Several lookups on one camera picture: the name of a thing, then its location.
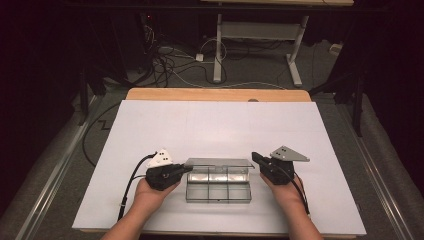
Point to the clear plastic compartment box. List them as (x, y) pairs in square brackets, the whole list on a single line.
[(218, 191)]

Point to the black metal stand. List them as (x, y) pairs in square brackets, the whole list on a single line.
[(84, 100), (357, 106)]

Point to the aluminium rail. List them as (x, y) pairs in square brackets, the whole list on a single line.
[(50, 186), (376, 180)]

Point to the person's right hand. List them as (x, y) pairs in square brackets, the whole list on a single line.
[(283, 195)]

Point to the person's left hand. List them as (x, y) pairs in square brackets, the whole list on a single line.
[(151, 195)]

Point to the wooden table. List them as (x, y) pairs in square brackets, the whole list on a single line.
[(200, 94)]

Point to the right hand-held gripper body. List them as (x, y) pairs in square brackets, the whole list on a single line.
[(278, 171)]

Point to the white metal desk frame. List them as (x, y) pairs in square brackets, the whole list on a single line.
[(260, 30)]

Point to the white board sheet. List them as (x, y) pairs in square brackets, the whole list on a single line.
[(233, 113)]

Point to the small white power adapter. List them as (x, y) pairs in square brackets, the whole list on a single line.
[(199, 57)]

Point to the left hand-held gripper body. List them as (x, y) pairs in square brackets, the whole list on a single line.
[(161, 176)]

